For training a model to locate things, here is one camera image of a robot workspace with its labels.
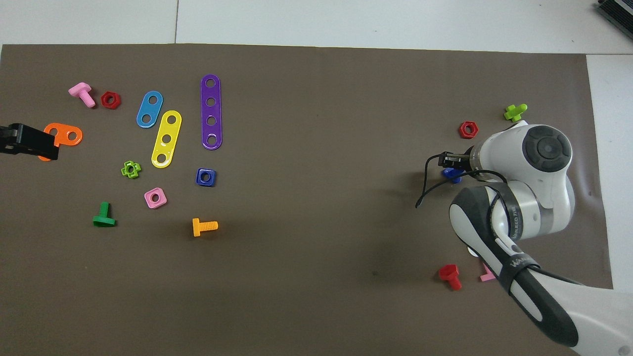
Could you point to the yellow three-hole strip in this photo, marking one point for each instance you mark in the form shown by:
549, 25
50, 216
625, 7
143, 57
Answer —
169, 129

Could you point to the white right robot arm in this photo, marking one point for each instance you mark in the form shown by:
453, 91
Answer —
544, 148

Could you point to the brown table mat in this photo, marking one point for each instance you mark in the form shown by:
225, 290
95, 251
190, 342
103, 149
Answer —
316, 296

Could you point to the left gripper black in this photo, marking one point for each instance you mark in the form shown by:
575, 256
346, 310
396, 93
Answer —
9, 141

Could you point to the dark green plastic bolt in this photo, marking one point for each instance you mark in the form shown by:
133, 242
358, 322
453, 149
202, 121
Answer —
104, 221

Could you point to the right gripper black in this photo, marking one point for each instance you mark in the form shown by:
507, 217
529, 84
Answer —
465, 162

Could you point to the pink plastic bolt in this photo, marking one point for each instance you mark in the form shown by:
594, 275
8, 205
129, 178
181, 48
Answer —
485, 277
81, 93

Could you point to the black ribbed device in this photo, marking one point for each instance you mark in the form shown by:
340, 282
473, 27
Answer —
618, 10

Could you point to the lime green plastic bolt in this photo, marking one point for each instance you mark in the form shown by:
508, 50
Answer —
514, 112

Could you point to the blue square nut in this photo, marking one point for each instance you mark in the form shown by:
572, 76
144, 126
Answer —
199, 178

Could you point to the pink square nut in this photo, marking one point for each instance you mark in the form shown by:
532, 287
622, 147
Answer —
148, 199

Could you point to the red plastic bolt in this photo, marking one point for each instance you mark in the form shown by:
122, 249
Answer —
449, 272

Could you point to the red hexagonal nut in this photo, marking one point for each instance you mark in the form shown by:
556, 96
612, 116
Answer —
462, 130
105, 100

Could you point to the orange plastic bolt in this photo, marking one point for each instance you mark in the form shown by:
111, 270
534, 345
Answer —
198, 227

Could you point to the light green cross nut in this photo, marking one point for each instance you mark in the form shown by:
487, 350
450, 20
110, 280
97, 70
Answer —
124, 170

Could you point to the purple four-hole strip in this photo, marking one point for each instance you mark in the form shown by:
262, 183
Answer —
211, 111

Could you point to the orange heart-shaped plate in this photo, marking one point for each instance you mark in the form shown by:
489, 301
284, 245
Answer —
62, 132

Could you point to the blue two-hole strip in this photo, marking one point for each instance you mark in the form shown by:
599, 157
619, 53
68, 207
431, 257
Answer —
149, 110

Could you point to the white curved perforated plate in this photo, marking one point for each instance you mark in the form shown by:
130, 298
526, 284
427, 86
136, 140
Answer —
471, 252

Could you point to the blue plastic bolt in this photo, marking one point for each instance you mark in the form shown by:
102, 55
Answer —
449, 174

